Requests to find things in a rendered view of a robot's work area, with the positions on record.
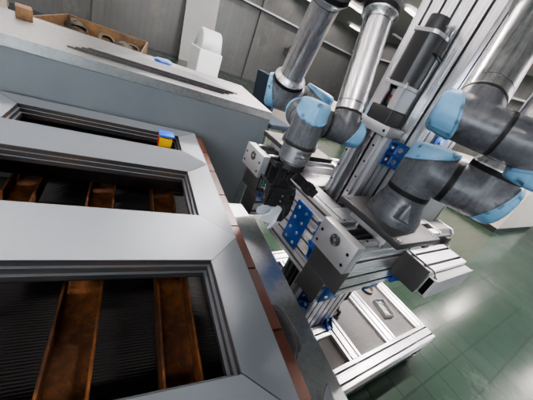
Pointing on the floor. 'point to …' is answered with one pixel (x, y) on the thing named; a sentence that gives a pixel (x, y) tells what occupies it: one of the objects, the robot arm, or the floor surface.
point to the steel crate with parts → (95, 31)
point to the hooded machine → (206, 52)
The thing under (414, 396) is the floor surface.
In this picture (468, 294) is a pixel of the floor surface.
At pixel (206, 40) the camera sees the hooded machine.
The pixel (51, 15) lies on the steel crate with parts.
